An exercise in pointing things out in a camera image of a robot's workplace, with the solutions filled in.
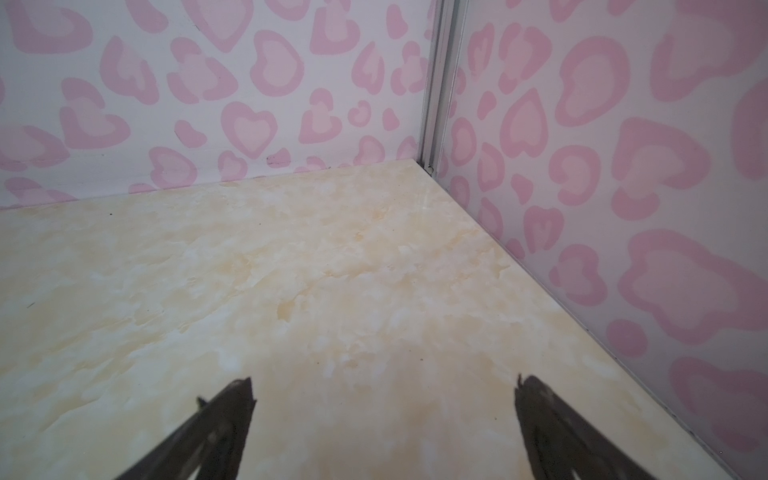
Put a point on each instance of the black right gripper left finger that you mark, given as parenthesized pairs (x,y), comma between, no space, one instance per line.
(208,445)

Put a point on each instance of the aluminium corner frame post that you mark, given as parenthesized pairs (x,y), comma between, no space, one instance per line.
(447,31)

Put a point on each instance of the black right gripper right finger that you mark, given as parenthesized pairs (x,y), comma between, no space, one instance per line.
(561,444)

